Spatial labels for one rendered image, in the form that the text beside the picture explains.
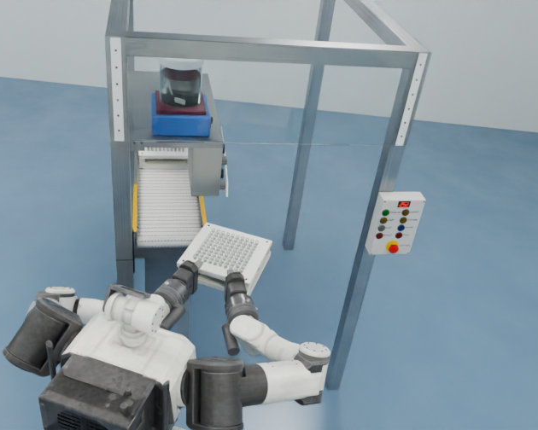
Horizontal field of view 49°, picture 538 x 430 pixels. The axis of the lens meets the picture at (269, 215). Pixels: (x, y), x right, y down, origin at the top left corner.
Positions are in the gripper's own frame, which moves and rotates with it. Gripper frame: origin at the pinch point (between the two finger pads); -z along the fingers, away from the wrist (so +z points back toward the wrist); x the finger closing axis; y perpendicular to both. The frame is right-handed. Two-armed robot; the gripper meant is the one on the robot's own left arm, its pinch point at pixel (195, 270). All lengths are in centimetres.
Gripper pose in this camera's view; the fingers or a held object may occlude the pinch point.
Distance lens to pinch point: 186.4
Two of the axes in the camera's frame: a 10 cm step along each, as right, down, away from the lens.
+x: -1.1, 8.1, 5.8
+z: -4.3, 4.9, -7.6
